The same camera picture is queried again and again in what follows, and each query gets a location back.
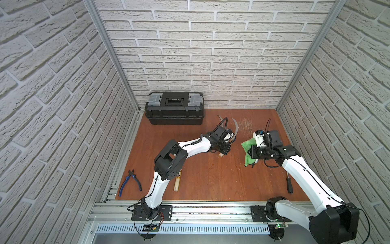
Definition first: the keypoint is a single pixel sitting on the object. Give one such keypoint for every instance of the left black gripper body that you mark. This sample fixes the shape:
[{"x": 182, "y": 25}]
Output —
[{"x": 224, "y": 146}]

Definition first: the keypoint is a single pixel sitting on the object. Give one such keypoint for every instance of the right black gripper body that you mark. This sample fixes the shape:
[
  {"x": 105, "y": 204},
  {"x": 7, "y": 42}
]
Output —
[{"x": 261, "y": 152}]

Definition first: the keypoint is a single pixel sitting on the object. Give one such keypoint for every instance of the green rag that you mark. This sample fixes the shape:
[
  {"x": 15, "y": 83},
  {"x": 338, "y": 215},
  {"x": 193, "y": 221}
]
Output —
[{"x": 247, "y": 146}]

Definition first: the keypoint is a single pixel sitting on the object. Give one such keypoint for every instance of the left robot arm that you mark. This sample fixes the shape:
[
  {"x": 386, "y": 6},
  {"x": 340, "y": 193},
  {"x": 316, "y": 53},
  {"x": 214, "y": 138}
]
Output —
[{"x": 169, "y": 162}]

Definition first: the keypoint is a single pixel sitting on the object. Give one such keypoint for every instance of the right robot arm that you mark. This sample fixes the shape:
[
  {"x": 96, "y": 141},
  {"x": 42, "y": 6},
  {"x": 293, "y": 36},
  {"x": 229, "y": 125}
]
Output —
[{"x": 333, "y": 221}]

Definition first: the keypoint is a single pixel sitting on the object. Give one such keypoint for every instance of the black plastic toolbox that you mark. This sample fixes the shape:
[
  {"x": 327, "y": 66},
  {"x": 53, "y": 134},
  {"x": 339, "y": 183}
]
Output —
[{"x": 175, "y": 108}]

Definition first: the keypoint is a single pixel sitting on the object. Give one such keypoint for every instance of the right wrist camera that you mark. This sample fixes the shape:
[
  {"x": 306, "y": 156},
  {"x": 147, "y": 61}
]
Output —
[{"x": 259, "y": 138}]

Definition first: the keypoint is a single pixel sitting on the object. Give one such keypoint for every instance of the black handled screwdriver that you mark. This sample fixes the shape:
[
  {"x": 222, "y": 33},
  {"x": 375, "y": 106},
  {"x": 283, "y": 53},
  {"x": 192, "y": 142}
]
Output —
[{"x": 290, "y": 189}]

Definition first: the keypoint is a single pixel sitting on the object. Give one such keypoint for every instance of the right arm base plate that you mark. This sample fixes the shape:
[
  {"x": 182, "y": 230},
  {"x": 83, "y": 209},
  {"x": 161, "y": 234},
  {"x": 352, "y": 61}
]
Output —
[{"x": 264, "y": 213}]

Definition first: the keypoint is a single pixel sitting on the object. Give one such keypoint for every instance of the aluminium front rail frame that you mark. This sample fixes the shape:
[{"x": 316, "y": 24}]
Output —
[{"x": 181, "y": 217}]

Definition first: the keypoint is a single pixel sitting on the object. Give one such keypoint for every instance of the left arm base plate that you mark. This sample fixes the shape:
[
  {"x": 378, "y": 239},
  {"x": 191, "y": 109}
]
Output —
[{"x": 144, "y": 213}]

